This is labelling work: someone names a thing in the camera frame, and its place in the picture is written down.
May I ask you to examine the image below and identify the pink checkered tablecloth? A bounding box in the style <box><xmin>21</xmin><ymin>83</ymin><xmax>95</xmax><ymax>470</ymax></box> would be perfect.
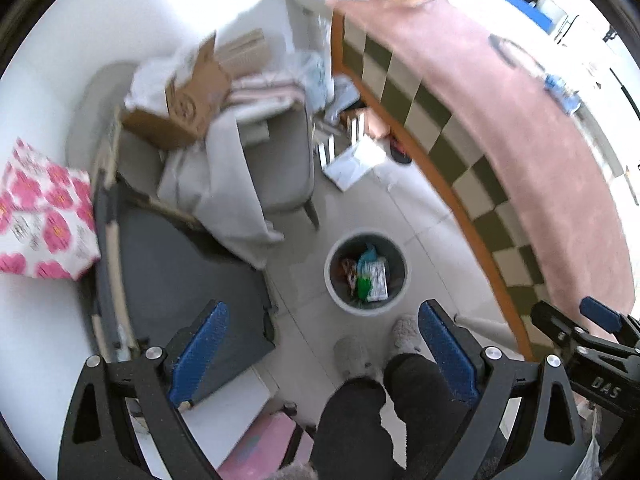
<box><xmin>326</xmin><ymin>0</ymin><xmax>636</xmax><ymax>359</ymax></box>

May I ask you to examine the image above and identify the white round trash bin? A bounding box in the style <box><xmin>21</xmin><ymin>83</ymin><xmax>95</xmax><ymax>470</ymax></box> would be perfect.
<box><xmin>323</xmin><ymin>229</ymin><xmax>411</xmax><ymax>316</ymax></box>

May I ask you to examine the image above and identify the red black sandal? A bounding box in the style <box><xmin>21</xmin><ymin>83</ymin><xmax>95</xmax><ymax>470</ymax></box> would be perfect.
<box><xmin>390</xmin><ymin>136</ymin><xmax>412</xmax><ymax>166</ymax></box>

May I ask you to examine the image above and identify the pink flower tissue pack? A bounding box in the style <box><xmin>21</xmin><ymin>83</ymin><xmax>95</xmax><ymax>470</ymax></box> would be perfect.
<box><xmin>1</xmin><ymin>140</ymin><xmax>101</xmax><ymax>281</ymax></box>

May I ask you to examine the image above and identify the black trouser leg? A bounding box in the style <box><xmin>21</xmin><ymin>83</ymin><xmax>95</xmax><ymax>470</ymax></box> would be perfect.
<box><xmin>384</xmin><ymin>353</ymin><xmax>469</xmax><ymax>479</ymax></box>
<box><xmin>310</xmin><ymin>377</ymin><xmax>404</xmax><ymax>480</ymax></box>

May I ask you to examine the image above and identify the right grey fuzzy slipper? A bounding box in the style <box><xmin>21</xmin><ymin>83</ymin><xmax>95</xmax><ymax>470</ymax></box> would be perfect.
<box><xmin>388</xmin><ymin>314</ymin><xmax>422</xmax><ymax>359</ymax></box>

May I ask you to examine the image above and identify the grey upholstered chair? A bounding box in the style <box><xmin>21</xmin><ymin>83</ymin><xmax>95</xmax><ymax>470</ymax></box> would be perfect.
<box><xmin>215</xmin><ymin>98</ymin><xmax>320</xmax><ymax>229</ymax></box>

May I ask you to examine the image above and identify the white draped cloth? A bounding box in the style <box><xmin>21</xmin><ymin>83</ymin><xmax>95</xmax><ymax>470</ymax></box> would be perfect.
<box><xmin>157</xmin><ymin>112</ymin><xmax>284</xmax><ymax>270</ymax></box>

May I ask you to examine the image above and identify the brown paper bag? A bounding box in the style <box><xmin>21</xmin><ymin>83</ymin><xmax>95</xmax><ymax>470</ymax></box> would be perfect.
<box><xmin>340</xmin><ymin>107</ymin><xmax>390</xmax><ymax>140</ymax></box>

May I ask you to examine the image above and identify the pink white toothpaste box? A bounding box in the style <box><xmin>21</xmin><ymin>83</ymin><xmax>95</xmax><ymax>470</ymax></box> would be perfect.
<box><xmin>366</xmin><ymin>258</ymin><xmax>388</xmax><ymax>302</ymax></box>

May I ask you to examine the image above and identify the folded pink striped blanket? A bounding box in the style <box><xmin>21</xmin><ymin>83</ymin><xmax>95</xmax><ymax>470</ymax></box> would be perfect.
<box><xmin>222</xmin><ymin>72</ymin><xmax>307</xmax><ymax>110</ymax></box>

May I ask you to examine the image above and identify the grey fuzzy slipper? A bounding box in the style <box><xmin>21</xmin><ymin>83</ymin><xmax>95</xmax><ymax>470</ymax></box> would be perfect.
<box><xmin>388</xmin><ymin>314</ymin><xmax>422</xmax><ymax>359</ymax></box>
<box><xmin>333</xmin><ymin>336</ymin><xmax>378</xmax><ymax>382</ymax></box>

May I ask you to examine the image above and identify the white plastic bag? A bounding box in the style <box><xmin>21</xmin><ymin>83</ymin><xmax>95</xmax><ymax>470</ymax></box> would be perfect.
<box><xmin>290</xmin><ymin>50</ymin><xmax>360</xmax><ymax>125</ymax></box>

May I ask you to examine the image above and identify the left grey fuzzy slipper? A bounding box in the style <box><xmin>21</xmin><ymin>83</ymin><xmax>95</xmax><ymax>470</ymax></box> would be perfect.
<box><xmin>333</xmin><ymin>336</ymin><xmax>378</xmax><ymax>382</ymax></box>

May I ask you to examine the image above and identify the white table leg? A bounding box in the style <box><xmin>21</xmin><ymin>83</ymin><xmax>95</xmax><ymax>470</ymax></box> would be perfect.
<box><xmin>454</xmin><ymin>313</ymin><xmax>518</xmax><ymax>351</ymax></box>

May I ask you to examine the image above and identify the teal snack wrapper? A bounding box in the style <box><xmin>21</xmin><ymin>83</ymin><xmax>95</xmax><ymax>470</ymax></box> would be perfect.
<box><xmin>357</xmin><ymin>243</ymin><xmax>378</xmax><ymax>275</ymax></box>

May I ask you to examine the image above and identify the left black trouser leg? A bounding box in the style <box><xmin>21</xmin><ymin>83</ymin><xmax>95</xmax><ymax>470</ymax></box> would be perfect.
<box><xmin>310</xmin><ymin>377</ymin><xmax>404</xmax><ymax>480</ymax></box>

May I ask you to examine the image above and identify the right black trouser leg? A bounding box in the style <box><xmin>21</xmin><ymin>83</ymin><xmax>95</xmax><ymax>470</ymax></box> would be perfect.
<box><xmin>384</xmin><ymin>353</ymin><xmax>469</xmax><ymax>479</ymax></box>

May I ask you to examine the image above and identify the brown cardboard box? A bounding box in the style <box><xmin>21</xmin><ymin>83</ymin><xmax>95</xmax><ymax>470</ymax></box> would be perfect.
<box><xmin>122</xmin><ymin>28</ymin><xmax>272</xmax><ymax>151</ymax></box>

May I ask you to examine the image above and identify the white flat envelope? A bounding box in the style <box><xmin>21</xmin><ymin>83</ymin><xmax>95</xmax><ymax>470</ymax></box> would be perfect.
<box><xmin>321</xmin><ymin>136</ymin><xmax>387</xmax><ymax>192</ymax></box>

